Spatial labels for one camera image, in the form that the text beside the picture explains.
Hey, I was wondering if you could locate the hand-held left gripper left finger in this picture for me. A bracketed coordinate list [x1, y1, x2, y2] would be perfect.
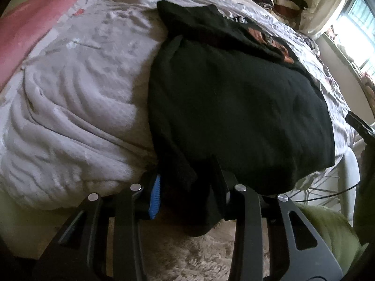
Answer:
[35, 171, 163, 281]

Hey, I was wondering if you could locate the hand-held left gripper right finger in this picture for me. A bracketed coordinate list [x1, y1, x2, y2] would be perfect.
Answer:
[211, 155, 343, 281]

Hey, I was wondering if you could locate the black t-shirt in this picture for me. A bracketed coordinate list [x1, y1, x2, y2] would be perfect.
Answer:
[148, 0, 336, 237]

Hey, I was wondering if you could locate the cream curtain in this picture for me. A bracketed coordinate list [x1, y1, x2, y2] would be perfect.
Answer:
[299, 0, 352, 40]

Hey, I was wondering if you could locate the pink blanket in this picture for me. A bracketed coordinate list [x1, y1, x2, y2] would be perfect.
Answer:
[0, 0, 153, 91]

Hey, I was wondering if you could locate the black cable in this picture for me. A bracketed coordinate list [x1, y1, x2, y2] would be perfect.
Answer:
[293, 181, 361, 202]

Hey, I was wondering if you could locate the beige fluffy rug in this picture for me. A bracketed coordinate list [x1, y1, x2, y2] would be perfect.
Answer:
[108, 205, 270, 281]

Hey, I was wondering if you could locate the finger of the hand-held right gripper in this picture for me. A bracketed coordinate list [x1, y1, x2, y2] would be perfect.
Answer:
[345, 111, 375, 139]

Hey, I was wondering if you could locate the window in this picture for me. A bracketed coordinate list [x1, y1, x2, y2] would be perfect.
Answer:
[331, 0, 375, 74]

